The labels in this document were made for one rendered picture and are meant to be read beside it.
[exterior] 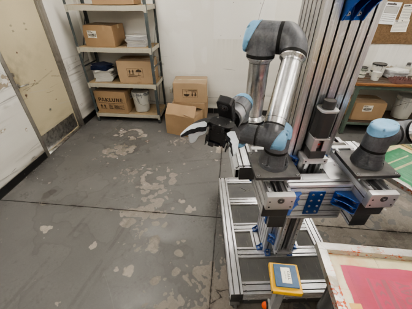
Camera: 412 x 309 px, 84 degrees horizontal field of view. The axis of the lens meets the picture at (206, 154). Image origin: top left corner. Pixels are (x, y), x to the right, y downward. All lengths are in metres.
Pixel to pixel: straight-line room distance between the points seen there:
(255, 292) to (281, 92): 1.48
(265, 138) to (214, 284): 1.60
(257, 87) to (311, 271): 1.57
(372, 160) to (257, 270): 1.18
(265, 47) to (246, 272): 1.61
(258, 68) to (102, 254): 2.11
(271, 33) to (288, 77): 0.18
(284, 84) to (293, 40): 0.16
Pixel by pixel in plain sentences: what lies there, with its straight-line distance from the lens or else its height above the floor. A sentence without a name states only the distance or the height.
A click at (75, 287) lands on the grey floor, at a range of 2.44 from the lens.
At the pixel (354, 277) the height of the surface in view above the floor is 0.96.
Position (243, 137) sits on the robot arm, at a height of 1.56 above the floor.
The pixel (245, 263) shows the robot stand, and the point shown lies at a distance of 2.06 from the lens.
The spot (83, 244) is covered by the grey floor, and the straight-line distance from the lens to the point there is 2.65.
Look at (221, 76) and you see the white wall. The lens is 4.41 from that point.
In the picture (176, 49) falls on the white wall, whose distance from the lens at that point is 4.41.
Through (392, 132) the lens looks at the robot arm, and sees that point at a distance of 1.35.
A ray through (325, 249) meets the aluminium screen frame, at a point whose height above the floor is 0.99.
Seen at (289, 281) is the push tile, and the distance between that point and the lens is 1.19.
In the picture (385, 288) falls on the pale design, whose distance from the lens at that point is 1.37.
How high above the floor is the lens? 1.99
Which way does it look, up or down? 35 degrees down
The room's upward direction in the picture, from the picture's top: straight up
